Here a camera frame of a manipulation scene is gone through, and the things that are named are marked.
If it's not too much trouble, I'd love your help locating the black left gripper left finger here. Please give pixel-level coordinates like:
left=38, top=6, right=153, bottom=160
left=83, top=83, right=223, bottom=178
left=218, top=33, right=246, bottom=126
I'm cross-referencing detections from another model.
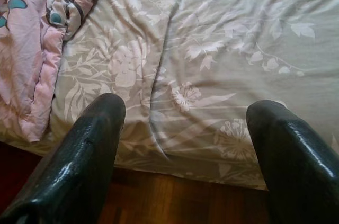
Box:
left=0, top=93, right=127, bottom=224

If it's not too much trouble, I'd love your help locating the beige floral bed sheet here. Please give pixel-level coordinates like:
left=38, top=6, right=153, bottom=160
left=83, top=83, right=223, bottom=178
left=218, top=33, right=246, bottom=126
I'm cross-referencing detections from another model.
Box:
left=49, top=0, right=339, bottom=191

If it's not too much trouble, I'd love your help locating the pink cartoon print blanket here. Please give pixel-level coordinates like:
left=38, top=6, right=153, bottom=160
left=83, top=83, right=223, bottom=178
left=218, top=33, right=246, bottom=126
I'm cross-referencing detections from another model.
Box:
left=0, top=0, right=126, bottom=143

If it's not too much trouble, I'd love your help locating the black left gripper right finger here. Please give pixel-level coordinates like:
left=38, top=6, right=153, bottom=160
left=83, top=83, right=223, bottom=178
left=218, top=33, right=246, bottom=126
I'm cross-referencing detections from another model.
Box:
left=245, top=100, right=339, bottom=224

